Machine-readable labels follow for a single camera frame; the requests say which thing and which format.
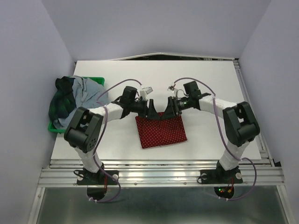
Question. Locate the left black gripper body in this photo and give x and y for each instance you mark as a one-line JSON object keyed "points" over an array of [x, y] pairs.
{"points": [[140, 108]]}

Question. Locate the green plastic bin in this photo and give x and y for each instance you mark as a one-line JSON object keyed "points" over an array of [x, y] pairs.
{"points": [[56, 129]]}

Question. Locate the dark green plaid skirt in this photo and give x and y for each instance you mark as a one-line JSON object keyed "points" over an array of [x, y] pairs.
{"points": [[63, 101]]}

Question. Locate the aluminium rail frame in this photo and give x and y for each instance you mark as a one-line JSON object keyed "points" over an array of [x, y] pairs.
{"points": [[161, 191]]}

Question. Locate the red polka dot skirt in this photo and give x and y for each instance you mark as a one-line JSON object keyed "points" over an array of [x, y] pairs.
{"points": [[159, 133]]}

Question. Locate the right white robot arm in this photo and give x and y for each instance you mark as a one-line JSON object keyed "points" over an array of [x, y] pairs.
{"points": [[241, 128]]}

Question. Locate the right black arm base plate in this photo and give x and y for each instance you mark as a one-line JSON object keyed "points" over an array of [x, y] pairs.
{"points": [[216, 176]]}

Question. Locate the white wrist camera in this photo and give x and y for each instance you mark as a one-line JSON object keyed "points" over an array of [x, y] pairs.
{"points": [[144, 92], [171, 88]]}

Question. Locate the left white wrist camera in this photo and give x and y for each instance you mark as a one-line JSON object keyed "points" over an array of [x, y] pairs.
{"points": [[144, 92]]}

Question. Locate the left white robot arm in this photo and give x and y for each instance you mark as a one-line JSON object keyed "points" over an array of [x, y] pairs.
{"points": [[86, 129]]}

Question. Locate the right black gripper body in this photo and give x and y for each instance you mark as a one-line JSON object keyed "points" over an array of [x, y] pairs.
{"points": [[181, 104]]}

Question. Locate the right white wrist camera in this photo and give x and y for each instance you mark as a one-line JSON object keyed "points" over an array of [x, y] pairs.
{"points": [[171, 88]]}

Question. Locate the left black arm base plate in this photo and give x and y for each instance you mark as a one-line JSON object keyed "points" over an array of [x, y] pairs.
{"points": [[85, 178]]}

